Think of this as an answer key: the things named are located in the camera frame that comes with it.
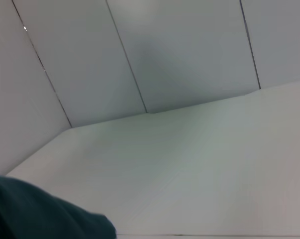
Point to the teal blue t-shirt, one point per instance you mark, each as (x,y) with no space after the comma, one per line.
(40,211)

